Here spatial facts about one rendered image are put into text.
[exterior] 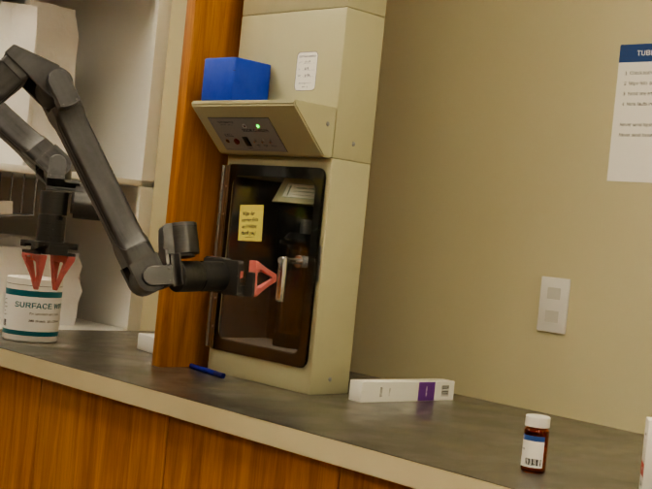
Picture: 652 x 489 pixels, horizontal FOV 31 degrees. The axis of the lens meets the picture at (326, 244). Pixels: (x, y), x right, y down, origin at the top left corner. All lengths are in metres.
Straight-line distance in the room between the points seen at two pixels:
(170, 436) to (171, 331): 0.39
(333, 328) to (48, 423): 0.65
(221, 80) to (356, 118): 0.29
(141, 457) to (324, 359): 0.41
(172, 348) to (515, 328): 0.74
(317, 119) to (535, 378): 0.72
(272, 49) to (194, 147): 0.27
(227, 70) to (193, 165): 0.25
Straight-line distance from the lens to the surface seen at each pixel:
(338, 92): 2.36
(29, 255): 2.49
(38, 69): 2.18
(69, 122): 2.17
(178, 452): 2.25
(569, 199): 2.51
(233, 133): 2.48
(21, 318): 2.85
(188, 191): 2.58
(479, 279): 2.63
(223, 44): 2.65
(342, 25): 2.39
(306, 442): 1.95
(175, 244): 2.18
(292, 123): 2.32
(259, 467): 2.08
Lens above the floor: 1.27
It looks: 1 degrees down
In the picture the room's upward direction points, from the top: 6 degrees clockwise
